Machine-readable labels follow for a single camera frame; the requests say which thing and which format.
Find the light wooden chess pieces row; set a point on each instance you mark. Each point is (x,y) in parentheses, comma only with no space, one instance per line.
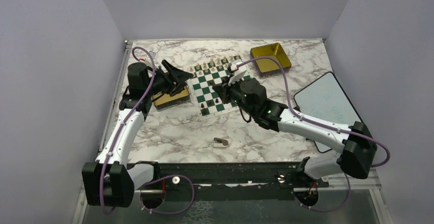
(213,68)

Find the gold tin with dark pieces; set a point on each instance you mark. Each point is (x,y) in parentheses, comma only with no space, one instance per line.
(167,101)

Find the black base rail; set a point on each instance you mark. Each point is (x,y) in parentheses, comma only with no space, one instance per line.
(229,181)

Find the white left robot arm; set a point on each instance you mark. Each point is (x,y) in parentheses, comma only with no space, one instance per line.
(107,181)

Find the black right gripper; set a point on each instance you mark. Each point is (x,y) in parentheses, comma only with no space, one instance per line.
(222,93)

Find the green white chess board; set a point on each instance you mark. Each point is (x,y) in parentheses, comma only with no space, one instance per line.
(201,92)

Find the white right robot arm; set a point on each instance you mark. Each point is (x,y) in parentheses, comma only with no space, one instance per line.
(352,153)

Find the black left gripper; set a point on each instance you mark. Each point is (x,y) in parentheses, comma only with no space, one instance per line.
(177,75)

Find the empty gold tin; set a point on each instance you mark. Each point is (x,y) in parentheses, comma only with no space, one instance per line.
(265,67)

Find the white tablet with black frame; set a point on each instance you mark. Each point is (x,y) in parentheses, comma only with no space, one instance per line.
(325,99)

